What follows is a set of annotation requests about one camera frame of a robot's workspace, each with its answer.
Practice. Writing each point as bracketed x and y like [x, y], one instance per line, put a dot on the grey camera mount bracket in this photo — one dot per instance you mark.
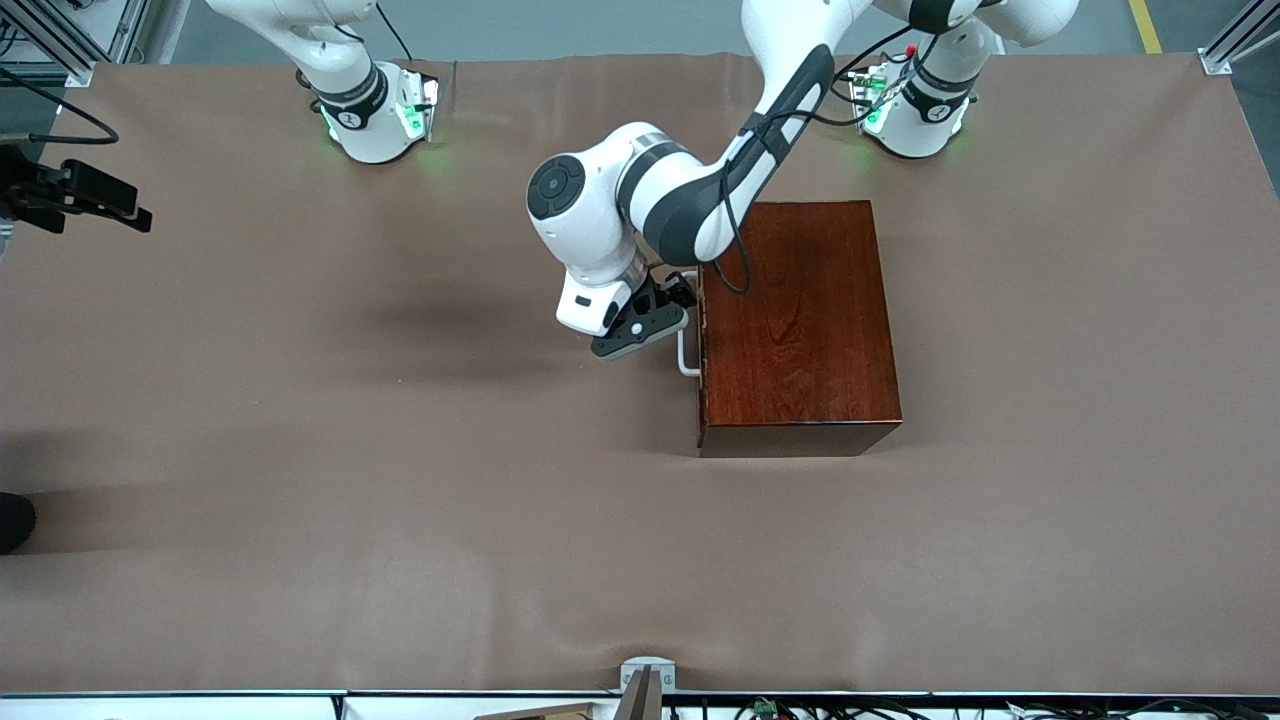
[647, 680]

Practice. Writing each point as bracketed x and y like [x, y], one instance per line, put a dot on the brown cardboard piece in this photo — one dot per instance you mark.
[540, 712]

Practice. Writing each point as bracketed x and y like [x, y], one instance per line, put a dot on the dark red-brown wooden cabinet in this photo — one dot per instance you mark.
[800, 330]

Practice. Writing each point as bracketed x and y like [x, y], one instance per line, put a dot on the aluminium frame profile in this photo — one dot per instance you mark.
[60, 40]
[1240, 40]

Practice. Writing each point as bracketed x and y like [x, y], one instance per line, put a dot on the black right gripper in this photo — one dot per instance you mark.
[28, 190]

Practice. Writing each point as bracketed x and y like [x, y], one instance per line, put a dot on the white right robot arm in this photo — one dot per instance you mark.
[360, 100]

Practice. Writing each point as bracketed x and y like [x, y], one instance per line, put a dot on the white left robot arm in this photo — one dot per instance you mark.
[680, 200]

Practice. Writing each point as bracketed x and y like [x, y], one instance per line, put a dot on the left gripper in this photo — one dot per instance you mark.
[671, 292]

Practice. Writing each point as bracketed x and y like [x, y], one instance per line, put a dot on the black shoe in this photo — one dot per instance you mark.
[15, 522]

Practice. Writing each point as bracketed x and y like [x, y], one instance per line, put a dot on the brown table cloth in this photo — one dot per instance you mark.
[400, 450]

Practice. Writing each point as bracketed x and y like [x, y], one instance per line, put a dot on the yellow floor tape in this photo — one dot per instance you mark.
[1146, 25]

